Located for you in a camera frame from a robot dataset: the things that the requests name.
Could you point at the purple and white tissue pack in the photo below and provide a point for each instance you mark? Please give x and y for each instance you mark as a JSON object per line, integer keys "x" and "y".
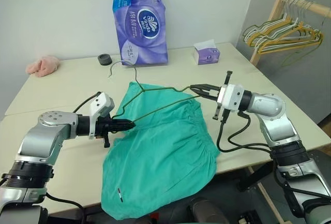
{"x": 207, "y": 54}

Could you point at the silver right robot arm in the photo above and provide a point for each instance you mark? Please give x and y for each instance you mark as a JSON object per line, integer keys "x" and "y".
{"x": 274, "y": 115}

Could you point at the wooden table leg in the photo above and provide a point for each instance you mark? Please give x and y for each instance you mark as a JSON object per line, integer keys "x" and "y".
{"x": 269, "y": 203}

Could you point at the wooden clothes rack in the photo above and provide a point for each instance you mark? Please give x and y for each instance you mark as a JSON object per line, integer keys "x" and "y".
{"x": 274, "y": 9}

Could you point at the pink fluffy cloth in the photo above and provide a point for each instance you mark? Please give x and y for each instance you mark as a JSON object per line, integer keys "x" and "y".
{"x": 44, "y": 65}

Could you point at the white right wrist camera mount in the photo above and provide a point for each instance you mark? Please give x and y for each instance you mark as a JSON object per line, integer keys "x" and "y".
{"x": 231, "y": 97}

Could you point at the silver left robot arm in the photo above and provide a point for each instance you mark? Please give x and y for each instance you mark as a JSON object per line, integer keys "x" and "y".
{"x": 44, "y": 141}

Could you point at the green shorts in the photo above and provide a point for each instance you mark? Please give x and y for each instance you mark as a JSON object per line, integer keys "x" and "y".
{"x": 160, "y": 156}

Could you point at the purple toilet paper pack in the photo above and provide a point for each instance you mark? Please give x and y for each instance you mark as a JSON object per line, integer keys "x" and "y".
{"x": 141, "y": 27}

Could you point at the black table bracket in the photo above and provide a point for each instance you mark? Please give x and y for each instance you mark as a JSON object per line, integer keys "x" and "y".
{"x": 254, "y": 177}

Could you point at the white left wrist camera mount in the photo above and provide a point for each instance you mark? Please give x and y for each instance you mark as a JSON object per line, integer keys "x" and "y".
{"x": 101, "y": 103}

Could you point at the black round tape roll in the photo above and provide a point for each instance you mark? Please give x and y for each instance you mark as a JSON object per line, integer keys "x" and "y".
{"x": 104, "y": 59}

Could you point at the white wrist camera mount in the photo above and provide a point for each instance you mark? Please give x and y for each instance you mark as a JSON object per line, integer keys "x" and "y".
{"x": 101, "y": 103}
{"x": 231, "y": 97}

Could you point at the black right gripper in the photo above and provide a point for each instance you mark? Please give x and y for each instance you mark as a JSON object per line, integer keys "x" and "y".
{"x": 216, "y": 112}

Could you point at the dark rounded shape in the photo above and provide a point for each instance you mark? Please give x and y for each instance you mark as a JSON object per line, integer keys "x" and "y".
{"x": 207, "y": 209}

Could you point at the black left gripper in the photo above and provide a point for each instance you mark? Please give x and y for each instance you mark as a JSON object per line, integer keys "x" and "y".
{"x": 104, "y": 127}

